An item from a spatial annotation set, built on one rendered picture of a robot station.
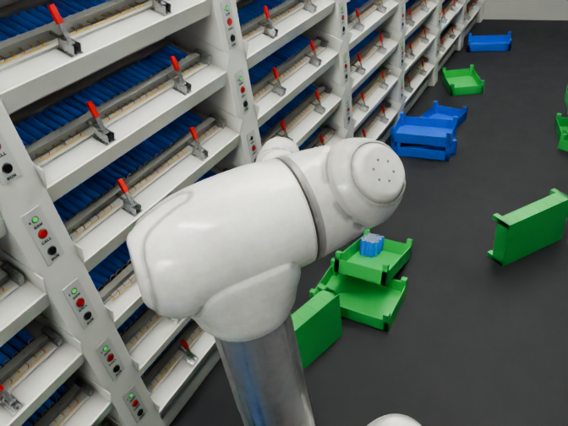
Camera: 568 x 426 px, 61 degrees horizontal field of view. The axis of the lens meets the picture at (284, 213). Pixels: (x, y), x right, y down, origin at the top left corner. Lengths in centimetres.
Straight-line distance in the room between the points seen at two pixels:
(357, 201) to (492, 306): 140
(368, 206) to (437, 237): 162
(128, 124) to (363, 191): 76
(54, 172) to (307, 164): 64
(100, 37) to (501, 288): 153
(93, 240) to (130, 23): 48
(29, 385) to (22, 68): 64
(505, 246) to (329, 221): 148
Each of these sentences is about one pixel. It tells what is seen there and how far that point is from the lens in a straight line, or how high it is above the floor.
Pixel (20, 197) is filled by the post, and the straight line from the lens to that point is 101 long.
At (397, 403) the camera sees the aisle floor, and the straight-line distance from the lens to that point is 160.
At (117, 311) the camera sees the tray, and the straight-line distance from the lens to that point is 126.
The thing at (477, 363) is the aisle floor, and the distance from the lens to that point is 171.
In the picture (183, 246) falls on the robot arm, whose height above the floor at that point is 106.
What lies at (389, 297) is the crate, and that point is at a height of 0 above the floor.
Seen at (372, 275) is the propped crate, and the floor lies 13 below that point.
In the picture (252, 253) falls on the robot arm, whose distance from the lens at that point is 49.
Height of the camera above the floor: 135
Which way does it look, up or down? 36 degrees down
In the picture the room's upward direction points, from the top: 9 degrees counter-clockwise
